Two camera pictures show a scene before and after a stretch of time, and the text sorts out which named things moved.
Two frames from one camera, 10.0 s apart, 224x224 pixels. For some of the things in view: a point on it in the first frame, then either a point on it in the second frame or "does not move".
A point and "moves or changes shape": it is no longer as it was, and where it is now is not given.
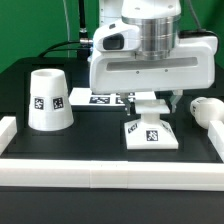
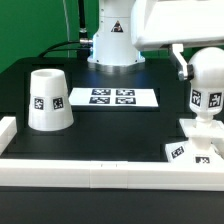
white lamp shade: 49,105 does not move
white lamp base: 149,132 to 205,143
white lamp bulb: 205,110 moves or changes shape
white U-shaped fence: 102,174 does not move
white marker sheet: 85,97 does not move
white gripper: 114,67 to 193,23
